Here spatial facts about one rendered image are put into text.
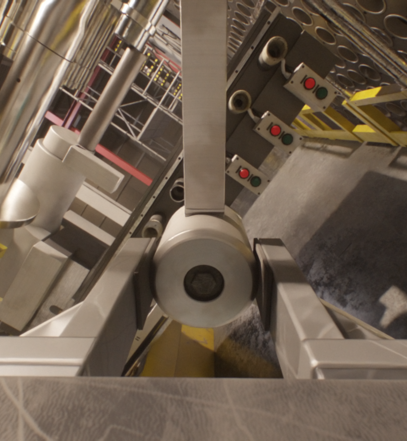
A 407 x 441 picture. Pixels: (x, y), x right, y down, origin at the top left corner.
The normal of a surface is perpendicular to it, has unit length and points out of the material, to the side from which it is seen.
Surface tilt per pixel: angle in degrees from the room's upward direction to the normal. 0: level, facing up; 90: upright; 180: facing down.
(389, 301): 0
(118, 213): 90
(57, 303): 90
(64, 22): 124
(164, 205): 90
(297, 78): 90
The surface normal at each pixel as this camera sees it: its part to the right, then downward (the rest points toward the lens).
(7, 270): -0.33, 0.06
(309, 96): -0.02, 0.29
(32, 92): 0.44, 0.55
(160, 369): 0.57, -0.79
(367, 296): -0.82, -0.55
